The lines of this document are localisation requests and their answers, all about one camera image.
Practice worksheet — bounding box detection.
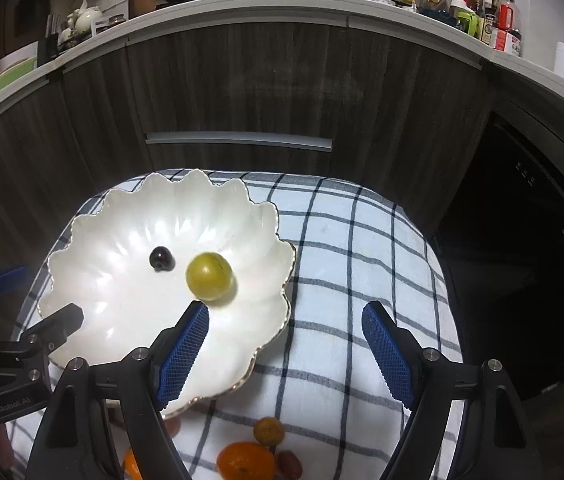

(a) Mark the white teapot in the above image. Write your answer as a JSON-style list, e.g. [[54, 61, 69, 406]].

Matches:
[[68, 6, 103, 32]]

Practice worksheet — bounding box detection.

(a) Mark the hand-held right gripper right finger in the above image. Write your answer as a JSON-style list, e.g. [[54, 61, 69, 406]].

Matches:
[[362, 301, 563, 480]]

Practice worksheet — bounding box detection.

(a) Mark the white scalloped bowl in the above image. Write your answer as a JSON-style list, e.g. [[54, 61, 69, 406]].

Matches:
[[36, 169, 297, 418]]

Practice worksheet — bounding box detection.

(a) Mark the green board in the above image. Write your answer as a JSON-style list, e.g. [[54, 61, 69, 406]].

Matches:
[[0, 57, 37, 98]]

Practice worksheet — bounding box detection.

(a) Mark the black built-in dishwasher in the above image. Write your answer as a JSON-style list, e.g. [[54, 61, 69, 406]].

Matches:
[[432, 107, 564, 401]]

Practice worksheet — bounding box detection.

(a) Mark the small yellow-brown fruit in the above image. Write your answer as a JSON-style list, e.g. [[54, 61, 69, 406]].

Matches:
[[254, 417, 284, 446]]

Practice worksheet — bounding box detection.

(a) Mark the orange mandarin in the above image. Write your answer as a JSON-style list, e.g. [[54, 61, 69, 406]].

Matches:
[[217, 441, 277, 480], [122, 449, 143, 480]]

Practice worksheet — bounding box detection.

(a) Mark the dark wood kitchen cabinet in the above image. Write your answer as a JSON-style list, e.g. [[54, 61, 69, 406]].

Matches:
[[0, 12, 493, 281]]

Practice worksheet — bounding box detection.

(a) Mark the silver drawer handle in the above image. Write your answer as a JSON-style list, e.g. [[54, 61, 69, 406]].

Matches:
[[146, 131, 334, 152]]

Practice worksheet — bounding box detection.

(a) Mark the green grape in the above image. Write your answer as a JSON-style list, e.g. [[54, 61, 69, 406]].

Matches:
[[185, 252, 237, 304]]

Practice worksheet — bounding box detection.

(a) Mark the dark red cherry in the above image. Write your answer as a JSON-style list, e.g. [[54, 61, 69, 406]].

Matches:
[[149, 246, 175, 271]]

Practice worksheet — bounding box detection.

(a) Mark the checkered white cloth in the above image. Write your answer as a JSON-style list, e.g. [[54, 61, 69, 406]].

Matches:
[[6, 169, 465, 480]]

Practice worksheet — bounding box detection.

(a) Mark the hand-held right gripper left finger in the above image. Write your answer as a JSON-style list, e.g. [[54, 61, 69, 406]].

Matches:
[[24, 301, 211, 480]]

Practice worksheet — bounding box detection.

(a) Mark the red-label sauce bottle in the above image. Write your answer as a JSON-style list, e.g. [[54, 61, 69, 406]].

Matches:
[[496, 0, 523, 57]]

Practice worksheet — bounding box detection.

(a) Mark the green container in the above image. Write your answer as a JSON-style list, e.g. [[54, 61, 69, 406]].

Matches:
[[458, 11, 480, 37]]

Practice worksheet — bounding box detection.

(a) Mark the red cherry tomato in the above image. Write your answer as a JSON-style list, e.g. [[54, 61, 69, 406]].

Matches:
[[277, 450, 303, 480]]

